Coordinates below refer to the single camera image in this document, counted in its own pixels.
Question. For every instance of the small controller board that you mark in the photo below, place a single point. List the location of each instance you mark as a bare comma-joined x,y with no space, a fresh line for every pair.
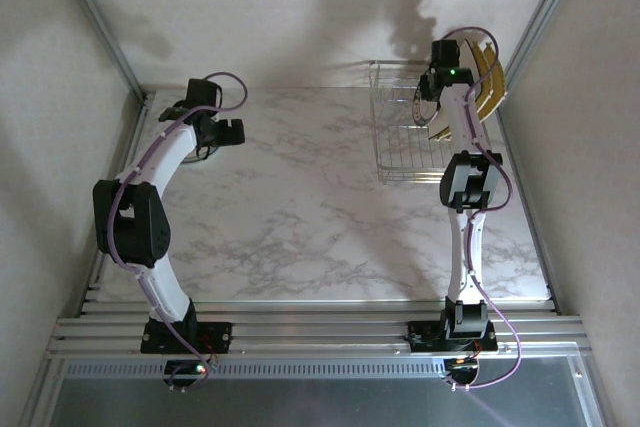
182,371
462,363

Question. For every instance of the aluminium mounting rails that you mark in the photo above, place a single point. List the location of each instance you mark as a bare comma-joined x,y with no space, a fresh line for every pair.
320,327

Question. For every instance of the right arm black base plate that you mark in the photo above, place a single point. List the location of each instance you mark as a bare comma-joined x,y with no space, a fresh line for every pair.
422,339

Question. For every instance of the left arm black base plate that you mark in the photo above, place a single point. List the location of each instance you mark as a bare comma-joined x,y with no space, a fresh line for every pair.
215,337

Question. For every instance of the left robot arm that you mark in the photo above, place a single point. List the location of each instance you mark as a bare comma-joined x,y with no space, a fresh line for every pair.
170,297

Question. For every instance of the grey slotted metal panel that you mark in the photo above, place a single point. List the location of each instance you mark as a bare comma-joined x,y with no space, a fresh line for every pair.
320,397

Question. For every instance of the yellow square plate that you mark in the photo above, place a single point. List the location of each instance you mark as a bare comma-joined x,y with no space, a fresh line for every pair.
500,82
482,77

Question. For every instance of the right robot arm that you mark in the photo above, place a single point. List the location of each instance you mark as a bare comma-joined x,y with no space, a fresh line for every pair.
465,257

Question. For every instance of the aluminium side rail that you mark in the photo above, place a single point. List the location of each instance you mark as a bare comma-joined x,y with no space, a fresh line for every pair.
90,292

